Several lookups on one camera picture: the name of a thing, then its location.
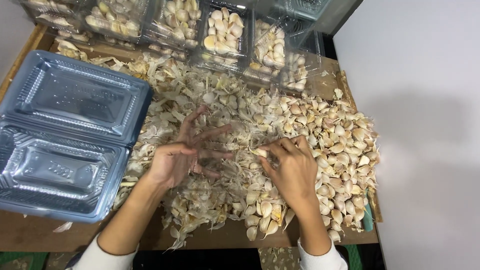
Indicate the person's right hand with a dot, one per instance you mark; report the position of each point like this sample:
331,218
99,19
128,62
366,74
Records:
296,172

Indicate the person's left hand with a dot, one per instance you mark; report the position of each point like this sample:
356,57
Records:
170,168

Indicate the single unpeeled garlic clove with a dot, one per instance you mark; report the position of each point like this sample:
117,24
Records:
260,152

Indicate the clear plastic clamshell box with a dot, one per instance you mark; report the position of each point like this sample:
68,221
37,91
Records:
242,135

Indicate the pile of garlic cloves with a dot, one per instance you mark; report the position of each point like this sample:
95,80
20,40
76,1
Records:
337,150

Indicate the heap of dry garlic skins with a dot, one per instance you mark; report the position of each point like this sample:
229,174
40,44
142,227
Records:
168,82

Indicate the scattered garlic scraps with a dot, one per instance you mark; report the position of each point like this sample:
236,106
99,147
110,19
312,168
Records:
279,258

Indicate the green plastic mat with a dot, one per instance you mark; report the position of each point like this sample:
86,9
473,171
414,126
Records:
22,261
352,258

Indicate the stack of empty clamshell containers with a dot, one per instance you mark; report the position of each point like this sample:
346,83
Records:
71,123

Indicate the loose garlic skin flake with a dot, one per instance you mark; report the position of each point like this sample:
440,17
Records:
63,227

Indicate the row of garlic-filled containers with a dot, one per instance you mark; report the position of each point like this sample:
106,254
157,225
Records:
225,33

